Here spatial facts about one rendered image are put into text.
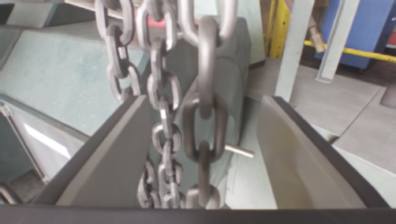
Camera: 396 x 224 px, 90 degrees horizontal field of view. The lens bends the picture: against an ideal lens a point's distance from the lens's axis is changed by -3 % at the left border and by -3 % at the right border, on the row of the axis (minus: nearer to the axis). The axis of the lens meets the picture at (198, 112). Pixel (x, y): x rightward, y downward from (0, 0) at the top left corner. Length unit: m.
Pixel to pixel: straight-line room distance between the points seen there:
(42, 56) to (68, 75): 0.07
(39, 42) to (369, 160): 0.61
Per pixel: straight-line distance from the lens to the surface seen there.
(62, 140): 0.26
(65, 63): 0.28
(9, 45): 0.42
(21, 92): 0.33
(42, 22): 0.41
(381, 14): 3.09
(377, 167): 0.53
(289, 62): 0.57
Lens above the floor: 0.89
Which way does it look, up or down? 31 degrees down
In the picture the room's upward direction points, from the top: straight up
